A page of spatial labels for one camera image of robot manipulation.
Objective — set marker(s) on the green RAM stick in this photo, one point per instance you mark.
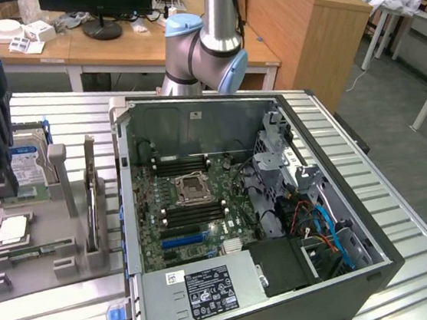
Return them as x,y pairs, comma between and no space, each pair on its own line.
42,250
32,194

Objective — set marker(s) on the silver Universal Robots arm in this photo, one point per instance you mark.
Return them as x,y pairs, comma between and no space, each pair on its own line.
217,20

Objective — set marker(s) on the black RAM slot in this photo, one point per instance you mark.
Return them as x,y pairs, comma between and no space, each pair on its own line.
182,170
181,162
180,158
196,216
181,166
197,221
193,207
194,212

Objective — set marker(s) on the hard disk with blue label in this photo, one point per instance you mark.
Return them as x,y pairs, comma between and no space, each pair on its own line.
29,165

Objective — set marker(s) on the white round container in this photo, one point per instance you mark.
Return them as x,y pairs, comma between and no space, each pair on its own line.
7,30

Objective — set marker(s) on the printed paper sheets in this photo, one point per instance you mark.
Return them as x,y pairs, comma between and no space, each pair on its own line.
25,45

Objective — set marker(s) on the CPU chip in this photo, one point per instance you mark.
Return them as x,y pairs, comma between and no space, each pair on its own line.
12,231

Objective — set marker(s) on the white cardboard box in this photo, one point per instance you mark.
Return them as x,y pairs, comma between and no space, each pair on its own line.
38,31

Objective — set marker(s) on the grey parts rack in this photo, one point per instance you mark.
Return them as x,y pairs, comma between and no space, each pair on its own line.
66,223

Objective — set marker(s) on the graphics card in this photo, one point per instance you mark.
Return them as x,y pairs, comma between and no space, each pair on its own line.
93,204

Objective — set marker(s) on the wooden desk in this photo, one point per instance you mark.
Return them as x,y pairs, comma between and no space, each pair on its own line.
123,46

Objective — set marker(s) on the blue case latch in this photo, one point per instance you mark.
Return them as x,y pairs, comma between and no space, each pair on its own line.
115,316

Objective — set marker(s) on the black expansion slot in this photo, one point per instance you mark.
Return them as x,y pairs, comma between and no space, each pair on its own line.
179,232

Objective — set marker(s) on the CPU socket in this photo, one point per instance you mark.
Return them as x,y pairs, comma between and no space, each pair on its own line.
192,188

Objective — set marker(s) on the blue expansion slot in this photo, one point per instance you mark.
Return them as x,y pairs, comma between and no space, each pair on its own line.
182,241

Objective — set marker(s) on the white power strip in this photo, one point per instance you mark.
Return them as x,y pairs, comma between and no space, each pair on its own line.
169,6

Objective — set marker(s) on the grey power supply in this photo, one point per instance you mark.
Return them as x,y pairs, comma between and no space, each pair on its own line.
163,297

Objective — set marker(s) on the green motherboard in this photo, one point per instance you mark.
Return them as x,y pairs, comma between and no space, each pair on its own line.
225,193

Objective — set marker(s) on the small silver heatsink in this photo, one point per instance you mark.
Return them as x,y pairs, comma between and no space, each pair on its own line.
232,246

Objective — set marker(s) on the metal disk bay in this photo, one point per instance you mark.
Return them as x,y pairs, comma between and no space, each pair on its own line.
270,149

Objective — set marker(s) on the black plastic shroud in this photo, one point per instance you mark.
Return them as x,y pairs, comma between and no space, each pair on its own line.
276,268

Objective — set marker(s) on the wooden cabinet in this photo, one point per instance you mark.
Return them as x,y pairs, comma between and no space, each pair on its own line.
299,34

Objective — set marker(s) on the open black PC case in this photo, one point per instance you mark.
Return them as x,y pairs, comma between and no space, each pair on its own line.
330,301

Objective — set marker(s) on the metal drive bracket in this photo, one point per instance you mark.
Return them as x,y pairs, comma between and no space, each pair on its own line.
316,183

